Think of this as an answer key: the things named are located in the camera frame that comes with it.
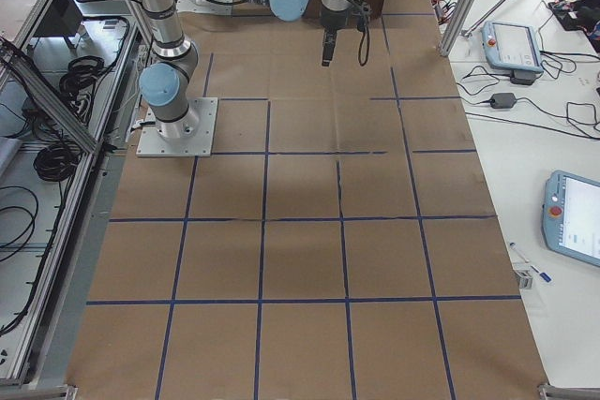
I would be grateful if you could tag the black power adapter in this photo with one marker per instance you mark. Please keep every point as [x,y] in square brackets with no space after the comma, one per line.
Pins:
[502,101]

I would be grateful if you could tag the teach pendant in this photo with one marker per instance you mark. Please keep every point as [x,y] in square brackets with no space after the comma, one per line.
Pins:
[511,46]
[570,216]

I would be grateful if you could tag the far teach pendant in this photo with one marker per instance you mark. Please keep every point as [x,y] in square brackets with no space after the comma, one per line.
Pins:
[511,46]

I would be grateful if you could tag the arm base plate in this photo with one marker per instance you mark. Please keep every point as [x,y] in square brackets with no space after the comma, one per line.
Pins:
[193,135]

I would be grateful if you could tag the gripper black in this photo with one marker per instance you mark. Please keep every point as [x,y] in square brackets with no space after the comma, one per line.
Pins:
[333,21]

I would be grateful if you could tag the near teach pendant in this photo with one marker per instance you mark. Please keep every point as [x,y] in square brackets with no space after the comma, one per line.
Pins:
[570,216]

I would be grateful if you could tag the brown paper table cover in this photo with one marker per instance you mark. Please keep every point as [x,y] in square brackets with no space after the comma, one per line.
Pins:
[340,242]

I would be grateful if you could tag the small grey binder clip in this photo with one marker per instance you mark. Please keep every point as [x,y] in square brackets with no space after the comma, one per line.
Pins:
[524,279]

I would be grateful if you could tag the blue white pen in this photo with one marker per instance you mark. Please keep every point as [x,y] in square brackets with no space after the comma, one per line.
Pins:
[545,276]

